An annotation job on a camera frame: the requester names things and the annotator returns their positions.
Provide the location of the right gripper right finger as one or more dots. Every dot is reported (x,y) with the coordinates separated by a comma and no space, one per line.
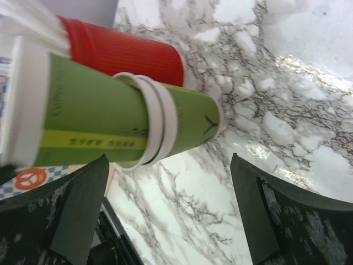
(286,224)

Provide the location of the paper takeout bag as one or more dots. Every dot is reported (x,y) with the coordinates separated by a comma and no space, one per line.
(25,112)

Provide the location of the white straws bundle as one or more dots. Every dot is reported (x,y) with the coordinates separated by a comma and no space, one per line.
(34,21)

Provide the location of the green paper cup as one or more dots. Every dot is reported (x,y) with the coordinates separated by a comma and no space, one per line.
(89,114)
(179,119)

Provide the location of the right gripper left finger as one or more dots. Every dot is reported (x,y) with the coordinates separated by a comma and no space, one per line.
(54,223)

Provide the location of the red ribbed cup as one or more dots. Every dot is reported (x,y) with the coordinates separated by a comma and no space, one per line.
(111,52)

